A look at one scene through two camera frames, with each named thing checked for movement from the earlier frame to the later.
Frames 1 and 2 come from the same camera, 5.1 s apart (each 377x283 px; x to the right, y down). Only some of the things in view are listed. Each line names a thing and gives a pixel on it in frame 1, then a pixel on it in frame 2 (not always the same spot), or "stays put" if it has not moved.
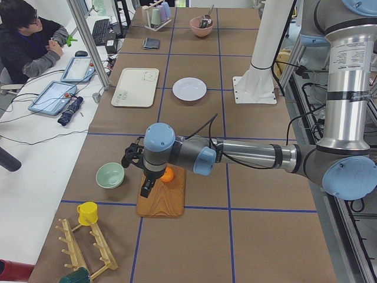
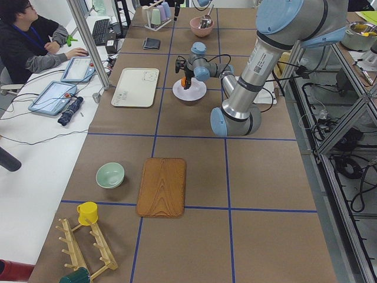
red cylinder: x=15 y=271 stays put
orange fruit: x=168 y=175 → x=183 y=81
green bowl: x=109 y=175 stays put
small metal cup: x=96 y=96 stays put
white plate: x=189 y=89 stays put
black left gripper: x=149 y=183 → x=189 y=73
